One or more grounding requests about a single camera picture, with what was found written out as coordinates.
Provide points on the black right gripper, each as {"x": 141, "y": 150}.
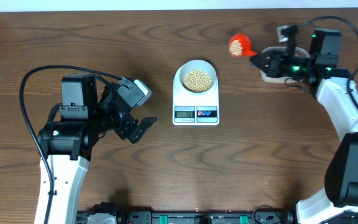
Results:
{"x": 273, "y": 67}

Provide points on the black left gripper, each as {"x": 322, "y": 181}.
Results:
{"x": 124, "y": 127}

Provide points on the red measuring scoop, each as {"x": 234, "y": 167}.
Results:
{"x": 240, "y": 45}

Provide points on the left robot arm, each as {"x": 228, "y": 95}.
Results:
{"x": 91, "y": 106}

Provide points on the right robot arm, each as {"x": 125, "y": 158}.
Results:
{"x": 335, "y": 90}

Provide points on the white kitchen scale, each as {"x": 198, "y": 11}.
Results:
{"x": 195, "y": 109}

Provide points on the soybeans in bowl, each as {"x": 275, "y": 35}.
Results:
{"x": 197, "y": 81}

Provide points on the grey bowl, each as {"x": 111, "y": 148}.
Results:
{"x": 196, "y": 65}

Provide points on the clear container of soybeans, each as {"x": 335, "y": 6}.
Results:
{"x": 275, "y": 79}

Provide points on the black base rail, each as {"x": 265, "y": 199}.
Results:
{"x": 105, "y": 213}

